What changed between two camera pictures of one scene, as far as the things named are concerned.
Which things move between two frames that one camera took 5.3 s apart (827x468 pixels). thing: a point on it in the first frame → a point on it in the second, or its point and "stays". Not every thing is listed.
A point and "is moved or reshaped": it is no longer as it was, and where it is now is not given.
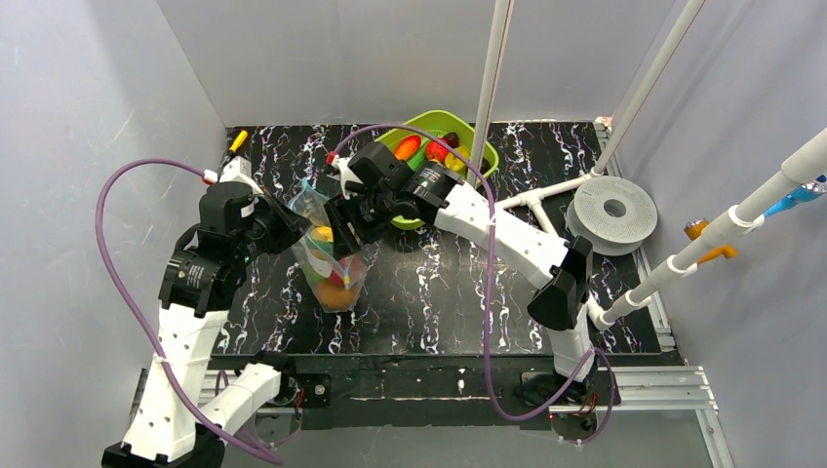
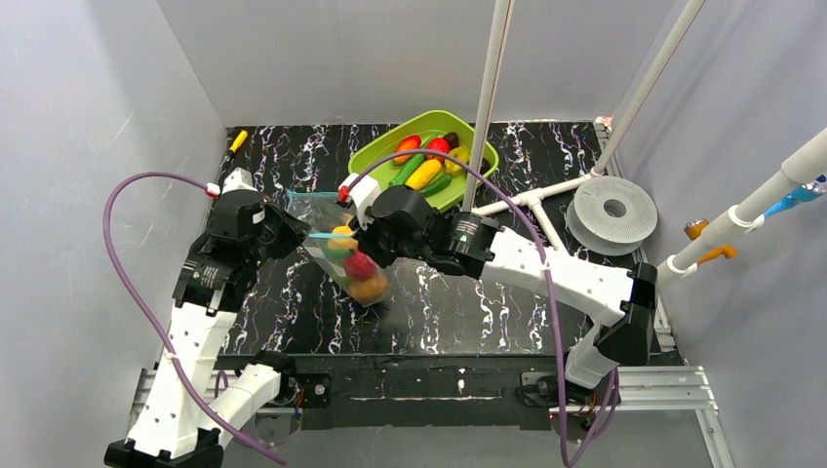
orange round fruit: x=335 y=297 → x=369 y=289
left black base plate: x=304 y=390 stays
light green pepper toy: x=314 y=277 is moved or reshaped
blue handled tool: x=803 y=193 stays
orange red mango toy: x=408 y=148 stays
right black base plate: x=536 y=388 stays
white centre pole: x=493 y=77 stays
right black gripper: x=352 y=219 → x=370 y=238
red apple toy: x=354 y=264 → x=360 y=266
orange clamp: x=694 y=227 stays
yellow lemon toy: x=323 y=233 is moved or reshaped
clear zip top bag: x=337 y=282 is moved or reshaped
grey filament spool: x=612 y=214 stays
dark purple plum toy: x=452 y=138 stays
